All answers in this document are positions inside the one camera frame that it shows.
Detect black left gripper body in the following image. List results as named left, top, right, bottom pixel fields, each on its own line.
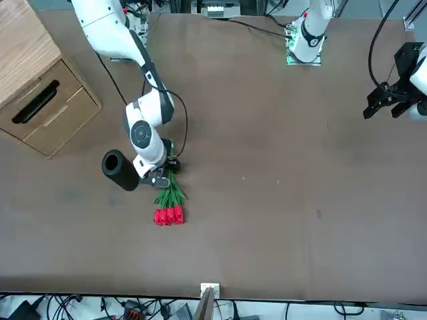
left=380, top=41, right=427, bottom=101

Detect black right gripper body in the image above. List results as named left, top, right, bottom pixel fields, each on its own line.
left=139, top=167, right=171, bottom=189

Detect red tulip bouquet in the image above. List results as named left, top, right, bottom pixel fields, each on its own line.
left=153, top=168, right=188, bottom=227

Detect black cylindrical vase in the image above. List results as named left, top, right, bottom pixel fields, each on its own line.
left=101, top=149, right=140, bottom=192

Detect orange and black device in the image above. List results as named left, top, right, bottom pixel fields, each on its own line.
left=122, top=299, right=148, bottom=320

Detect black power brick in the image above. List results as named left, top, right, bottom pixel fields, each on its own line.
left=6, top=299, right=43, bottom=320

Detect wrist camera with green board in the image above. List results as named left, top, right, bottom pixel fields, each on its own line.
left=162, top=137, right=183, bottom=174

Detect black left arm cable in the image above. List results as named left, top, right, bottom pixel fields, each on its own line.
left=368, top=0, right=401, bottom=91

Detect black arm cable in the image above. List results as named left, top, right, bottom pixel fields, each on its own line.
left=368, top=0, right=401, bottom=91
left=139, top=66, right=189, bottom=158

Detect aluminium frame rail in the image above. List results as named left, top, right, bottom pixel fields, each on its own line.
left=402, top=0, right=427, bottom=31

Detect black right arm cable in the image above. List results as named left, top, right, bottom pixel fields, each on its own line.
left=139, top=66, right=189, bottom=158

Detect aluminium frame post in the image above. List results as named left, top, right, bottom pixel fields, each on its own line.
left=195, top=282, right=222, bottom=320

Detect black cable across table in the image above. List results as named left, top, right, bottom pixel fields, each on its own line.
left=199, top=13, right=292, bottom=39

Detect black drawer handle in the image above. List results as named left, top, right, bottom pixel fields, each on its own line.
left=11, top=80, right=61, bottom=125

